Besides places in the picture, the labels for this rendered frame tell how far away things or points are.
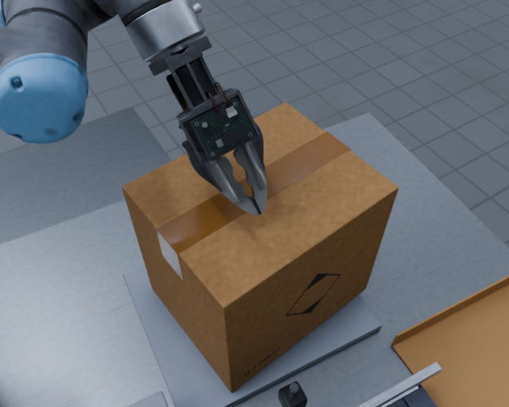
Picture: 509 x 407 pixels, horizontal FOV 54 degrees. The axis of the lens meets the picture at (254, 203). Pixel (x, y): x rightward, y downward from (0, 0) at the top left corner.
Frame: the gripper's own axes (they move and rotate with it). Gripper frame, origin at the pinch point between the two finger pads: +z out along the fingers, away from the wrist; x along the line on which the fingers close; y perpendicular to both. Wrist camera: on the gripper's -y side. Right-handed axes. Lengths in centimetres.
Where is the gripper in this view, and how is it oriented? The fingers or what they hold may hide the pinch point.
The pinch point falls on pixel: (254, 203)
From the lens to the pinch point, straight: 61.7
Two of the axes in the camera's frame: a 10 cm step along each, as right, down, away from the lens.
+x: 8.8, -4.7, 0.5
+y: 1.8, 2.4, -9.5
